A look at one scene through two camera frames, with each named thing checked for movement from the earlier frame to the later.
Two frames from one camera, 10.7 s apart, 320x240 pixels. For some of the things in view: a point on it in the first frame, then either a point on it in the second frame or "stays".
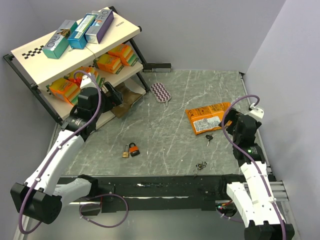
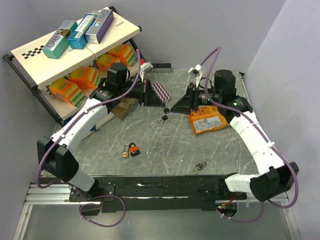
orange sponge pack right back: x=126 y=54 stays
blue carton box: x=78 y=39 stays
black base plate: x=167 y=193 stays
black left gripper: x=114 y=99 to x=152 y=99
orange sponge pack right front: x=109 y=63 stays
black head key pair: x=210 y=137 to x=164 y=117
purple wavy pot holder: x=160 y=93 stays
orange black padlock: x=134 y=150 stays
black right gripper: x=232 y=115 to x=189 y=101
